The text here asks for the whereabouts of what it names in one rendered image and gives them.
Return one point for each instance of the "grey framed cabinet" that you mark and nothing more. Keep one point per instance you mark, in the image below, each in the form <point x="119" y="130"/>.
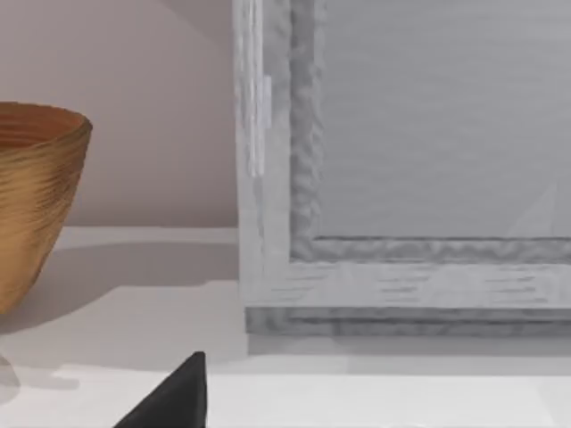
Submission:
<point x="401" y="178"/>

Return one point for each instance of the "brown woven basket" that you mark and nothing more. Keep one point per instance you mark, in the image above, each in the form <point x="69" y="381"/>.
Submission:
<point x="35" y="196"/>

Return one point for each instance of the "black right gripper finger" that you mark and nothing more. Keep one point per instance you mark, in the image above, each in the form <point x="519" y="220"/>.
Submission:
<point x="183" y="397"/>

